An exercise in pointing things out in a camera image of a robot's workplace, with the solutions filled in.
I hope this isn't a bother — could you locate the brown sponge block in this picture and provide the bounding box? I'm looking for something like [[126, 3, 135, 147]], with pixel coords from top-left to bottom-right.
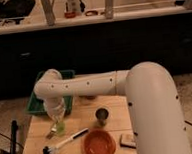
[[119, 133, 136, 149]]

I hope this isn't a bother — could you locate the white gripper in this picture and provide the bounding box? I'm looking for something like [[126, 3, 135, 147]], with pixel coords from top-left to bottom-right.
[[43, 98, 66, 123]]

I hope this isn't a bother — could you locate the black pole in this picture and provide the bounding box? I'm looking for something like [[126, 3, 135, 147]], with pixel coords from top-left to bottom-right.
[[10, 120, 18, 154]]

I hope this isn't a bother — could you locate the green plastic tray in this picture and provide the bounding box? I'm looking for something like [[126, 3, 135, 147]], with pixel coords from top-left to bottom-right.
[[26, 69, 75, 116]]

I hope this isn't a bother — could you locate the dark metal cup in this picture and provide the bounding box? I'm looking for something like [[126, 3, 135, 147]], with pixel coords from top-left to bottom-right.
[[95, 108, 109, 126]]

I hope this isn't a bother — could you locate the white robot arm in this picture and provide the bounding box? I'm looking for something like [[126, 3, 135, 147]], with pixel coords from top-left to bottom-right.
[[33, 61, 192, 154]]

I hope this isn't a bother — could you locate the green-handled fork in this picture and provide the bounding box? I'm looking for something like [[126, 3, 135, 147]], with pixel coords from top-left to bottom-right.
[[46, 120, 66, 139]]

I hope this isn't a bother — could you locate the orange plastic bowl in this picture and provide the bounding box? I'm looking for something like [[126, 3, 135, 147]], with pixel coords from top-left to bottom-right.
[[82, 129, 116, 154]]

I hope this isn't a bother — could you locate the white dish brush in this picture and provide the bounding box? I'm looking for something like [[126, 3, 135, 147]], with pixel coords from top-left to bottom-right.
[[42, 128, 89, 154]]

